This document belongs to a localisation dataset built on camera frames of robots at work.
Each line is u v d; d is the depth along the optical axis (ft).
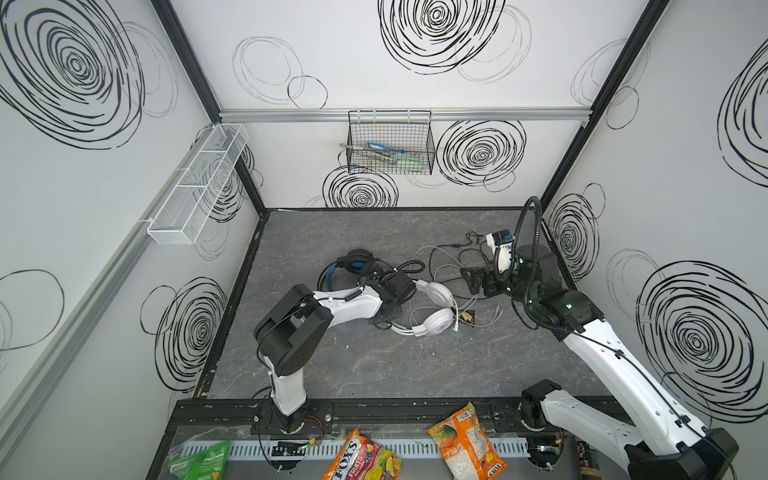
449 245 3.56
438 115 5.69
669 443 1.24
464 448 2.19
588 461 2.16
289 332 1.57
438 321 2.70
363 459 2.15
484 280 2.11
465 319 2.92
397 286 2.42
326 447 2.31
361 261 3.15
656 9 2.33
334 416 2.46
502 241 2.04
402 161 2.84
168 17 2.34
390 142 4.06
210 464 2.14
